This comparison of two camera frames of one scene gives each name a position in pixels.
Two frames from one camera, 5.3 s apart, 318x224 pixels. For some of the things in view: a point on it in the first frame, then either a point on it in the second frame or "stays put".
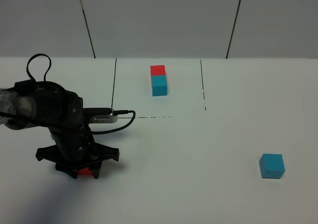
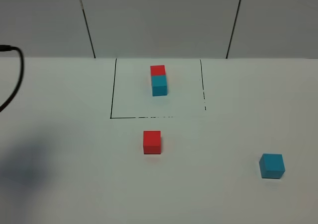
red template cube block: [157, 70] stays put
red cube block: [84, 171] to [152, 142]
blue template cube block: [159, 84] stays put
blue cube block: [272, 166] stays put
